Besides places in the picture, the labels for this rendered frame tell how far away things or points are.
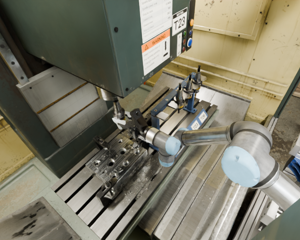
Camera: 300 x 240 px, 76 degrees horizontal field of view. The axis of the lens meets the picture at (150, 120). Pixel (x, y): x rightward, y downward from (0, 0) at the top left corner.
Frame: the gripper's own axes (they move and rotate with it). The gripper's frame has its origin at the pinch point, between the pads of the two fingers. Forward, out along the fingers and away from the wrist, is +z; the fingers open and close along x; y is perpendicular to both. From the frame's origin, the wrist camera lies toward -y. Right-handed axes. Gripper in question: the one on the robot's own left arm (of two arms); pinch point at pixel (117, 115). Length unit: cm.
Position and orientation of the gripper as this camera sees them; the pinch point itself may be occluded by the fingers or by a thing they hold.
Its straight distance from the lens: 100.0
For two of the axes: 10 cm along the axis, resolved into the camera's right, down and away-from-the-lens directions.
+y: 0.6, 7.0, 7.1
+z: -8.0, -3.9, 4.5
